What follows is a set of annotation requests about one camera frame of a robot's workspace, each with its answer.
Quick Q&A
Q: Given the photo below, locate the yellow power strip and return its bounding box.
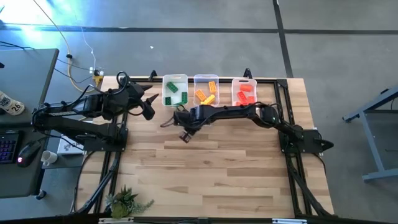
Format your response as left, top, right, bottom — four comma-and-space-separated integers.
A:
92, 68, 105, 84

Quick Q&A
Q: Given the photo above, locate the white object with black print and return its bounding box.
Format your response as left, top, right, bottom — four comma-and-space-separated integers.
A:
0, 90, 25, 116

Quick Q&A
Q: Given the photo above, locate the green succulent plant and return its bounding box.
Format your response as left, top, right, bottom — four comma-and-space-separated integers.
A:
104, 185, 155, 219

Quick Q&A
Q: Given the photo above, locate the white plastic bin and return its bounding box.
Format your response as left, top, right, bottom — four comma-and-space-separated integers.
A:
161, 73, 189, 108
231, 77, 259, 106

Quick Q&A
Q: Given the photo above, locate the dark grey desk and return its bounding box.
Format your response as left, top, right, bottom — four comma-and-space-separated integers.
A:
0, 122, 52, 200

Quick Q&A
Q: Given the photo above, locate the white paper sheet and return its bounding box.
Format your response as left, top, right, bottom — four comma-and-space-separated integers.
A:
57, 133, 94, 156

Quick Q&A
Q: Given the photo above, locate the yellow cable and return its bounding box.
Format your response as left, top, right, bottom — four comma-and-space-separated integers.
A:
32, 0, 103, 93

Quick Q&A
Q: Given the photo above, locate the black computer mouse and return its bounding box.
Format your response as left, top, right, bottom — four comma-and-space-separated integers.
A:
16, 139, 42, 168

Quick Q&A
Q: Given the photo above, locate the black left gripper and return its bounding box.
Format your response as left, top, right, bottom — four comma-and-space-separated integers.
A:
102, 80, 160, 122

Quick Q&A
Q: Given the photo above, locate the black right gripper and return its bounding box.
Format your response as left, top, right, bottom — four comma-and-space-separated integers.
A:
159, 105, 205, 144

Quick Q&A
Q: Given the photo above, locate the white cup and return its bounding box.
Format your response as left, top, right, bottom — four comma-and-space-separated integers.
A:
40, 150, 58, 167

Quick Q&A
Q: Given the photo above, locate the white cable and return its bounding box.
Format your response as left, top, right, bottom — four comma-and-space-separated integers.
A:
74, 15, 97, 74

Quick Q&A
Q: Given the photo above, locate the grey metal table frame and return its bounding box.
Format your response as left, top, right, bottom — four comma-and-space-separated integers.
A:
341, 86, 398, 182

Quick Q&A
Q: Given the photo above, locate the black backlit keyboard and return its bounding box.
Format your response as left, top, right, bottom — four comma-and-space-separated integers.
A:
0, 130, 22, 165

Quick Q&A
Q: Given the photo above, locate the clear plastic bin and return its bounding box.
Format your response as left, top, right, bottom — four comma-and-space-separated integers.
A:
193, 73, 220, 108

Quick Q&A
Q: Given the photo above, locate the black floor cable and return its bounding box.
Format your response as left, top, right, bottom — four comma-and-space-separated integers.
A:
0, 40, 35, 51
53, 57, 96, 85

